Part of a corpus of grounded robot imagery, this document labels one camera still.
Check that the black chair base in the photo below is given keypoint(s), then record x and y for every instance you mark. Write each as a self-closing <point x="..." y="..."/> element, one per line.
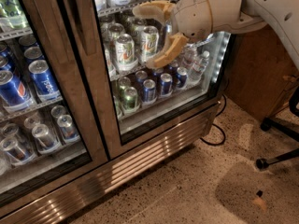
<point x="284" y="144"/>

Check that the white 7up can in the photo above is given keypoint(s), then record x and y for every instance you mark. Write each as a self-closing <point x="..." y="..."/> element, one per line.
<point x="125" y="49"/>
<point x="149" y="41"/>

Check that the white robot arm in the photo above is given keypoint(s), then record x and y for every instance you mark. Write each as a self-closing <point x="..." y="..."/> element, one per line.
<point x="242" y="16"/>

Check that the front white 7up can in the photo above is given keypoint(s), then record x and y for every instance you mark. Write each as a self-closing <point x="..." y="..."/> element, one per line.
<point x="125" y="49"/>

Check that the glass fridge door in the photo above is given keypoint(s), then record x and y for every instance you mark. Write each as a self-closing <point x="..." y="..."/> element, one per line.
<point x="175" y="120"/>
<point x="36" y="182"/>

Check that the blue can bottom shelf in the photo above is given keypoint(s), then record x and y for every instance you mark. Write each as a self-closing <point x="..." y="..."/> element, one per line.
<point x="149" y="90"/>

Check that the green soda can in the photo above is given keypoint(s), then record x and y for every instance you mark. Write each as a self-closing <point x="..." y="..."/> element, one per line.
<point x="130" y="97"/>

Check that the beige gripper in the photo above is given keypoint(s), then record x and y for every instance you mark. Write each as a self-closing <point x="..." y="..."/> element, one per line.
<point x="192" y="19"/>

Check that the wooden counter cabinet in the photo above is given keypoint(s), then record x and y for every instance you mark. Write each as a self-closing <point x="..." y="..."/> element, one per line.
<point x="263" y="76"/>

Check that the silver can lower left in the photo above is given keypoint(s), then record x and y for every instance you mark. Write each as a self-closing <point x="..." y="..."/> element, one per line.
<point x="44" y="135"/>

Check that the front blue pepsi can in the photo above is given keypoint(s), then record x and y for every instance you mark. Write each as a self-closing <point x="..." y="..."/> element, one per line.
<point x="12" y="90"/>

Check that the clear water bottle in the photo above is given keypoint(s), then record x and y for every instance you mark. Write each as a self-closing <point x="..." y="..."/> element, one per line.
<point x="199" y="67"/>

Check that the blue pepsi can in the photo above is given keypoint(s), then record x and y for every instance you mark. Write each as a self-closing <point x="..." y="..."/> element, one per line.
<point x="42" y="77"/>
<point x="12" y="90"/>

